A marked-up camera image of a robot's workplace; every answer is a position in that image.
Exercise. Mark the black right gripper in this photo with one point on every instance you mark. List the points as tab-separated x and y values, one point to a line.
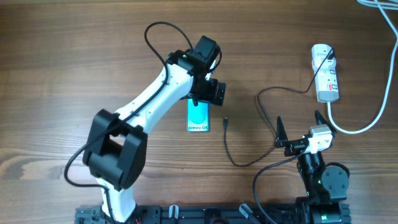
294	146

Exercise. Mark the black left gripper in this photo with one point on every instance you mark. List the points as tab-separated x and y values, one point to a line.
208	96

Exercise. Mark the blue Galaxy smartphone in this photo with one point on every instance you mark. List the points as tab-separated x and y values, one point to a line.
197	117

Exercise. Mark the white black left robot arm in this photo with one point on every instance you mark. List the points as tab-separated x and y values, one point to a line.
117	142

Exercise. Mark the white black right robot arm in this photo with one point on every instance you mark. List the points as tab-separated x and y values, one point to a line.
326	183

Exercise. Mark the white charger plug adapter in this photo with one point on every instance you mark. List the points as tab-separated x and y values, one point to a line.
324	62

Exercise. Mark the white power strip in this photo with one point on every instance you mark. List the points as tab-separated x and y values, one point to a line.
326	83

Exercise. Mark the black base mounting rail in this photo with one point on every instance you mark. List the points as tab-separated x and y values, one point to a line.
281	213

